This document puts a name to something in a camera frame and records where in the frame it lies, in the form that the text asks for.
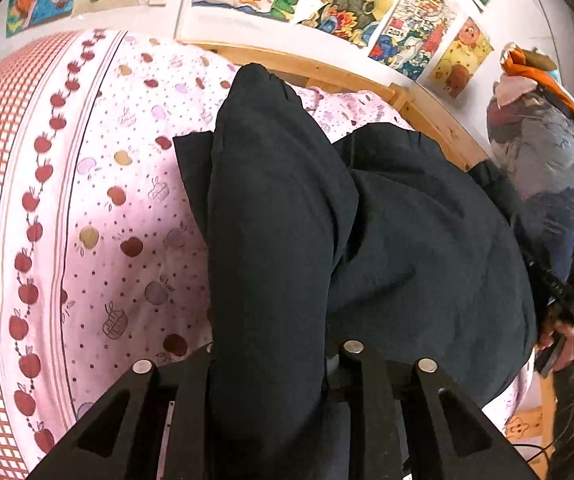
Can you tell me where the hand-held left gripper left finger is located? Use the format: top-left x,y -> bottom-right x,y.
27,345 -> 215,480

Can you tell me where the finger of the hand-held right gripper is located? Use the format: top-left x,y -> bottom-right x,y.
519,249 -> 574,319

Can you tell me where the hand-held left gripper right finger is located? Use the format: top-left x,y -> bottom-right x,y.
324,340 -> 540,480

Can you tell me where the black garment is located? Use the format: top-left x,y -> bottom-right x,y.
172,62 -> 542,480

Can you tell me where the person's right hand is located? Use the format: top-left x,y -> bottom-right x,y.
537,305 -> 574,376

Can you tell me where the clear storage bag orange trim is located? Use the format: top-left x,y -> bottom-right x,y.
487,42 -> 574,321

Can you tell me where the apple print pink duvet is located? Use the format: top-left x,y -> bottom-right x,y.
0,30 -> 535,461

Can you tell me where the black cable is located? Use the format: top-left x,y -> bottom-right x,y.
509,439 -> 554,462

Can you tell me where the yellow bears wall poster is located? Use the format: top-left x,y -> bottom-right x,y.
427,17 -> 495,99

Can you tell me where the red houses wall poster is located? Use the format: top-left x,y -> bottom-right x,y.
367,0 -> 460,81

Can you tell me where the wooden bed frame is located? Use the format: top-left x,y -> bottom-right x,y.
174,37 -> 558,480

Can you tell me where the dark animal wall poster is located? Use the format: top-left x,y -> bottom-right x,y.
297,0 -> 418,41

